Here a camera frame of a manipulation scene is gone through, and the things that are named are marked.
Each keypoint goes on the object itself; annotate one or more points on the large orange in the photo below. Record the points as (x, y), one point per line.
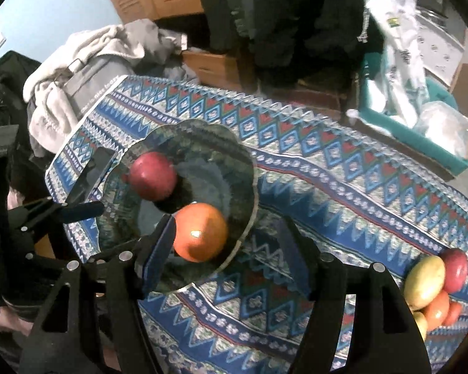
(202, 233)

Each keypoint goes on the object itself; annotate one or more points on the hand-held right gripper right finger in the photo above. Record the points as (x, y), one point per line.
(292, 249)

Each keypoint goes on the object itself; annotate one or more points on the small orange tangerine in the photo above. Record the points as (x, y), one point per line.
(453, 313)

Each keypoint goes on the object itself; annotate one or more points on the small yellow apple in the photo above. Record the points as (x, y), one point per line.
(420, 324)

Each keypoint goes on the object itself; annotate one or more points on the white towel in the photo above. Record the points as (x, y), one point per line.
(46, 101)

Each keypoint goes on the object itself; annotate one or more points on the orange-red apple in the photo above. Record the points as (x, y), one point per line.
(436, 311)

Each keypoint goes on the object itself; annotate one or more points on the blue patterned tablecloth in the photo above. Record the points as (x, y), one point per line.
(335, 187)

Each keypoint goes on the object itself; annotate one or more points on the teal box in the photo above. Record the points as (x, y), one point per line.
(413, 140)

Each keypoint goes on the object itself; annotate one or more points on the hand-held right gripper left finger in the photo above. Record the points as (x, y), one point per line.
(162, 249)

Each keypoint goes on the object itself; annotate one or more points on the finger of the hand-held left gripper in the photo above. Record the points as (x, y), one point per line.
(95, 169)
(82, 209)

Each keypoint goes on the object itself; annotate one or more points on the white lattice basket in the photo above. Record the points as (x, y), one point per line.
(440, 50)

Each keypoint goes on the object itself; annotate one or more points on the person's left hand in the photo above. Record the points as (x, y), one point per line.
(4, 324)

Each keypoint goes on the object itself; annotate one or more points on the brown cardboard box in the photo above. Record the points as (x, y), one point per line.
(214, 66)

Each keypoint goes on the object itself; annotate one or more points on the black bag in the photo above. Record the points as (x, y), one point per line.
(11, 78)

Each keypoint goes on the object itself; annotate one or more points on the white printed bag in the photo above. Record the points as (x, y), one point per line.
(401, 46)

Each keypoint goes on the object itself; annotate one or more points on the scalloped glass plate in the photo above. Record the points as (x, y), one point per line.
(218, 171)

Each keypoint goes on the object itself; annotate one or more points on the red apple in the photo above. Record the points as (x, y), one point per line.
(456, 268)
(152, 175)

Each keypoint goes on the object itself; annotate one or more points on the yellow-green apple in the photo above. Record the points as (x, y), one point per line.
(425, 280)

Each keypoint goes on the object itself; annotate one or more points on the clear plastic bag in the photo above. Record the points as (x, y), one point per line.
(448, 128)

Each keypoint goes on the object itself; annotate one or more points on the dark hanging clothes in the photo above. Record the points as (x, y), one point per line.
(288, 19)

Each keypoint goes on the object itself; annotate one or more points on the grey cloth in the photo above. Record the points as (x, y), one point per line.
(156, 46)

